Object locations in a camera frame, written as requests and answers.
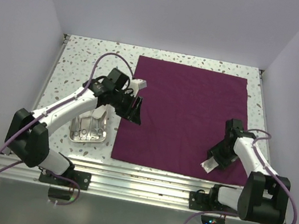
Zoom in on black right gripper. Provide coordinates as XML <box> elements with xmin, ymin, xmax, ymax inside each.
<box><xmin>205</xmin><ymin>137</ymin><xmax>241</xmax><ymax>173</ymax></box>

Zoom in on steel forceps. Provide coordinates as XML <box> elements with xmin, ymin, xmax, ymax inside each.
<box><xmin>81</xmin><ymin>117</ymin><xmax>93</xmax><ymax>140</ymax></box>
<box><xmin>92</xmin><ymin>116</ymin><xmax>104</xmax><ymax>136</ymax></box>
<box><xmin>72</xmin><ymin>116</ymin><xmax>82</xmax><ymax>137</ymax></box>

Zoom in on clear plastic sachet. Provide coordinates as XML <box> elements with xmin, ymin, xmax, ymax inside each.
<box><xmin>200</xmin><ymin>157</ymin><xmax>219</xmax><ymax>173</ymax></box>

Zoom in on steel instrument tray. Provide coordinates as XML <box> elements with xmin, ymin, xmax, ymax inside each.
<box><xmin>69</xmin><ymin>106</ymin><xmax>108</xmax><ymax>143</ymax></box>

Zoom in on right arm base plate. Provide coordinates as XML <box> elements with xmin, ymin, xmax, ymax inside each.
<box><xmin>188</xmin><ymin>191</ymin><xmax>237</xmax><ymax>214</ymax></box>

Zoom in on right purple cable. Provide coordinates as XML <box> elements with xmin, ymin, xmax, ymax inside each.
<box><xmin>181</xmin><ymin>119</ymin><xmax>299</xmax><ymax>224</ymax></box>

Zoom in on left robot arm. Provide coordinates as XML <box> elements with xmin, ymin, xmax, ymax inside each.
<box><xmin>5</xmin><ymin>68</ymin><xmax>147</xmax><ymax>185</ymax></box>

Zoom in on aluminium rail frame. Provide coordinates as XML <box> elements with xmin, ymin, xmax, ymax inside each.
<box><xmin>0</xmin><ymin>35</ymin><xmax>288</xmax><ymax>224</ymax></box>

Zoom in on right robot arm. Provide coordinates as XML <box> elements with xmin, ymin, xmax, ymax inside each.
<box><xmin>201</xmin><ymin>119</ymin><xmax>291</xmax><ymax>224</ymax></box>

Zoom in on purple cable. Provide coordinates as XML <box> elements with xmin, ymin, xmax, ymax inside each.
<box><xmin>0</xmin><ymin>34</ymin><xmax>138</xmax><ymax>215</ymax></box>
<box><xmin>181</xmin><ymin>119</ymin><xmax>299</xmax><ymax>224</ymax></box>

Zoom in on purple cloth mat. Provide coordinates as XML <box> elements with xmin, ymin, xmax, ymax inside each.
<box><xmin>111</xmin><ymin>55</ymin><xmax>248</xmax><ymax>186</ymax></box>

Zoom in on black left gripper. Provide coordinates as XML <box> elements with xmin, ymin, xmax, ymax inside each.
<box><xmin>107</xmin><ymin>88</ymin><xmax>146</xmax><ymax>125</ymax></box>

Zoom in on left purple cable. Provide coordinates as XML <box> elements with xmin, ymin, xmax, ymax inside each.
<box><xmin>0</xmin><ymin>34</ymin><xmax>138</xmax><ymax>215</ymax></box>

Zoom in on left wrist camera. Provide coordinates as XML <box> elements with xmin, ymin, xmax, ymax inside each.
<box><xmin>130</xmin><ymin>79</ymin><xmax>147</xmax><ymax>91</ymax></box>

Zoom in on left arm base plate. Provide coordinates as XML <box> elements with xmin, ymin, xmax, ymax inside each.
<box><xmin>38</xmin><ymin>170</ymin><xmax>92</xmax><ymax>191</ymax></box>

